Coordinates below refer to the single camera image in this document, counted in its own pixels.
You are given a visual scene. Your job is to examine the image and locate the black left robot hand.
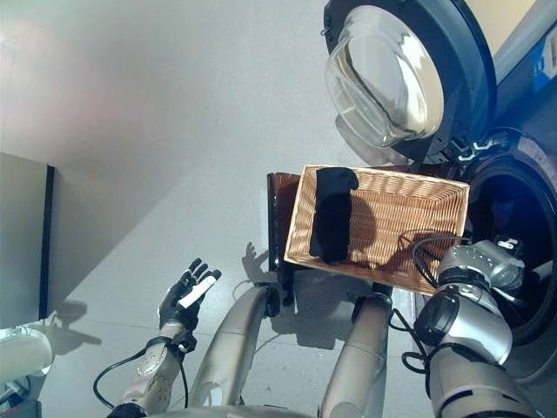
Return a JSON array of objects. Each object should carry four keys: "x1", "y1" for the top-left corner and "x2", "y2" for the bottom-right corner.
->
[{"x1": 157, "y1": 257, "x2": 223, "y2": 336}]

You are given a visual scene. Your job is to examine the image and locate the large black garment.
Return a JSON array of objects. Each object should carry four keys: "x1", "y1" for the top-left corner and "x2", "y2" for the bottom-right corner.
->
[{"x1": 309, "y1": 167, "x2": 360, "y2": 265}]

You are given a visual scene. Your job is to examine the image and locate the grey front-load washing machine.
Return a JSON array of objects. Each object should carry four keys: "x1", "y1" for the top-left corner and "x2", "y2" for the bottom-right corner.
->
[{"x1": 417, "y1": 0, "x2": 557, "y2": 384}]

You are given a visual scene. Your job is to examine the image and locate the silver left robot leg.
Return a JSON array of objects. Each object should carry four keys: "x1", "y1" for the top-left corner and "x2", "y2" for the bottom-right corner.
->
[{"x1": 186, "y1": 282, "x2": 282, "y2": 410}]

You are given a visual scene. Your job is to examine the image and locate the silver robot leg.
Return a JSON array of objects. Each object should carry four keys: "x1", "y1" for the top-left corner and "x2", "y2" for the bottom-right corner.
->
[
  {"x1": 319, "y1": 292, "x2": 393, "y2": 418},
  {"x1": 186, "y1": 282, "x2": 282, "y2": 410}
]

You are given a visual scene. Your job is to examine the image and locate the grey robot torso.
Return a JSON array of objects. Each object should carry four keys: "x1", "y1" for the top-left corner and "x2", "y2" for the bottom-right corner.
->
[{"x1": 143, "y1": 404, "x2": 323, "y2": 418}]

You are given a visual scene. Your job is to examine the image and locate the dark brown glossy stool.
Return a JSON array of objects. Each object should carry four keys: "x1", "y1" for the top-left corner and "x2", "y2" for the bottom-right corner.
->
[{"x1": 265, "y1": 163, "x2": 419, "y2": 306}]

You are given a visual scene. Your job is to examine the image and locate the white rounded device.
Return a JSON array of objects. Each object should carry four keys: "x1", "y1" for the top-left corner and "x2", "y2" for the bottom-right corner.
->
[{"x1": 0, "y1": 324, "x2": 56, "y2": 380}]

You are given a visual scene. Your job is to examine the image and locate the grey cabinet with black edge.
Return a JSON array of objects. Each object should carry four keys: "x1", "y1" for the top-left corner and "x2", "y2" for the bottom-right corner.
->
[{"x1": 0, "y1": 152, "x2": 56, "y2": 321}]

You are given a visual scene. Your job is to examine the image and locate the silver right robot leg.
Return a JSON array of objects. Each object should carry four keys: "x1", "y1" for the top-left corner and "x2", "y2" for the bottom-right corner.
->
[{"x1": 319, "y1": 292, "x2": 393, "y2": 418}]

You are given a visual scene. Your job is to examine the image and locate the rectangular wicker laundry basket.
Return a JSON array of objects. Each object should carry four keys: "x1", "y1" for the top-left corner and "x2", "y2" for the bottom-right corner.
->
[{"x1": 282, "y1": 163, "x2": 471, "y2": 298}]

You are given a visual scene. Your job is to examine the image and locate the round glass washer door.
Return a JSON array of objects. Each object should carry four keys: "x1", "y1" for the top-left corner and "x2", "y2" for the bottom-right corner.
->
[{"x1": 321, "y1": 0, "x2": 498, "y2": 165}]

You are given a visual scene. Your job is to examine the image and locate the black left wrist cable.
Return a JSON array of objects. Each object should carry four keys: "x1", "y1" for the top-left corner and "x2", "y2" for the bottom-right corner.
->
[{"x1": 93, "y1": 339, "x2": 191, "y2": 408}]

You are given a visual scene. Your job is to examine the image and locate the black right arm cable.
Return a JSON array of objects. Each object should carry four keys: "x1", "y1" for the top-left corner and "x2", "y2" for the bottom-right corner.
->
[{"x1": 389, "y1": 230, "x2": 475, "y2": 375}]

